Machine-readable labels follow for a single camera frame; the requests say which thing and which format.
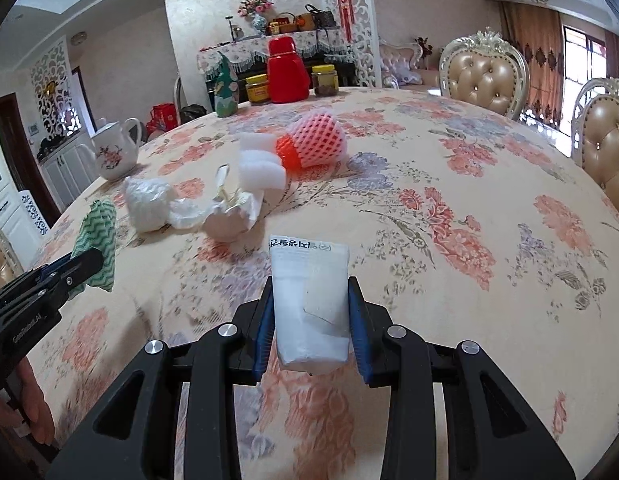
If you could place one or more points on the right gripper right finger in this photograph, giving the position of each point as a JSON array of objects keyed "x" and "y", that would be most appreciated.
[{"x": 492, "y": 432}]

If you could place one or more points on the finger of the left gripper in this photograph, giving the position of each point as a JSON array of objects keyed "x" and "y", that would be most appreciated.
[
  {"x": 54, "y": 279},
  {"x": 93, "y": 262}
]

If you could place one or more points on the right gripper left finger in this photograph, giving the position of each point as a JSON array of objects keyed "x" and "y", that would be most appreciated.
[{"x": 130, "y": 433}]

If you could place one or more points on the white plastic bag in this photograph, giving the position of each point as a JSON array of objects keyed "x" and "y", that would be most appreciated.
[{"x": 153, "y": 204}]

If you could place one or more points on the torn paper cup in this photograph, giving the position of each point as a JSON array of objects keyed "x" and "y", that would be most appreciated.
[{"x": 231, "y": 215}]

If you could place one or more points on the white paper packet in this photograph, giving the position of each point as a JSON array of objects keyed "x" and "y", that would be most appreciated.
[{"x": 310, "y": 279}]

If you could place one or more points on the person's left hand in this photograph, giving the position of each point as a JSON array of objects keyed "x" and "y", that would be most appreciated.
[{"x": 34, "y": 404}]

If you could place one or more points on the left beige tufted chair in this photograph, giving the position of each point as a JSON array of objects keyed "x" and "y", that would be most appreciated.
[{"x": 10, "y": 267}]

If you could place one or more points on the beige tufted chair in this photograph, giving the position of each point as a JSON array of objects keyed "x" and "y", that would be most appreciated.
[
  {"x": 595, "y": 135},
  {"x": 10, "y": 267},
  {"x": 486, "y": 71}
]

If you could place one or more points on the white cabinet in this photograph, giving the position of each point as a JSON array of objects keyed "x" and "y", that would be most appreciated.
[{"x": 68, "y": 171}]

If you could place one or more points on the white floral teapot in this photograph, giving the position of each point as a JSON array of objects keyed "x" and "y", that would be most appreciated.
[{"x": 116, "y": 147}]

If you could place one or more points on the red gift bag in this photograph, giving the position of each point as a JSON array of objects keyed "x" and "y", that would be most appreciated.
[{"x": 163, "y": 118}]

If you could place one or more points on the floral tablecloth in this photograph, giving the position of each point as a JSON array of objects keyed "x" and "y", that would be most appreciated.
[{"x": 465, "y": 225}]

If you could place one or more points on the teal ceramic vase bottle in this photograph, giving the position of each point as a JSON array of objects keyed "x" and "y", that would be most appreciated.
[{"x": 226, "y": 91}]

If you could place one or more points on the yellow label jar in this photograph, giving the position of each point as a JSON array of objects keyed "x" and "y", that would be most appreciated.
[{"x": 257, "y": 89}]

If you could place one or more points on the red thermos jug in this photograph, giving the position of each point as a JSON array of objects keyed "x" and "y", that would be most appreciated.
[{"x": 288, "y": 80}]

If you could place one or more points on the near beige tufted chair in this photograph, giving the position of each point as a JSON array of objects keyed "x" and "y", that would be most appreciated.
[{"x": 595, "y": 135}]

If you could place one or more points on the pink flower bouquet vase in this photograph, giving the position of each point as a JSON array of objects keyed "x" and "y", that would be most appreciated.
[{"x": 255, "y": 11}]

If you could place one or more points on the dark contents glass jar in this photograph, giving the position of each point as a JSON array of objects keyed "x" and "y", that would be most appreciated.
[{"x": 325, "y": 80}]

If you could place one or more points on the far beige tufted chair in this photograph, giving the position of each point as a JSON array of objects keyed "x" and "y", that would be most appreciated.
[{"x": 486, "y": 71}]

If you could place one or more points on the black piano with lace cover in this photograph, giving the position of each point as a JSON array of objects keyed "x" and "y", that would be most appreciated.
[{"x": 249, "y": 57}]

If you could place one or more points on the white ornate sofa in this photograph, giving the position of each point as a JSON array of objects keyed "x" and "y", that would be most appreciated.
[{"x": 400, "y": 69}]

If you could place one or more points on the black handbag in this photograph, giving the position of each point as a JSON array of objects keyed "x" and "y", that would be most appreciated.
[{"x": 323, "y": 19}]

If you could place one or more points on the brown curtains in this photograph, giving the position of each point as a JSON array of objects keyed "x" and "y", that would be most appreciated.
[{"x": 537, "y": 33}]

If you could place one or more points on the white carved screen panel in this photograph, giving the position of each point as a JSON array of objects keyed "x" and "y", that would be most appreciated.
[{"x": 358, "y": 25}]

